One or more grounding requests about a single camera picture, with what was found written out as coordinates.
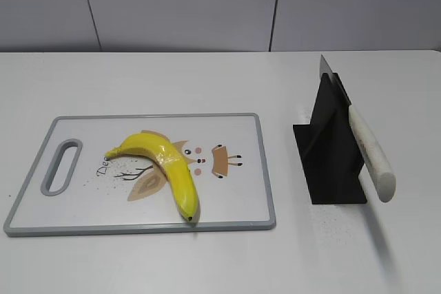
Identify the yellow plastic banana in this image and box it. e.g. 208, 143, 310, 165
105, 132, 198, 222

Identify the grey rimmed white cutting board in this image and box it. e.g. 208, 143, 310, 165
3, 113, 276, 237

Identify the black knife stand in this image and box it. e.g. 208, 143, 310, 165
293, 73, 367, 204

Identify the white handled kitchen knife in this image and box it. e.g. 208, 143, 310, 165
319, 55, 396, 202

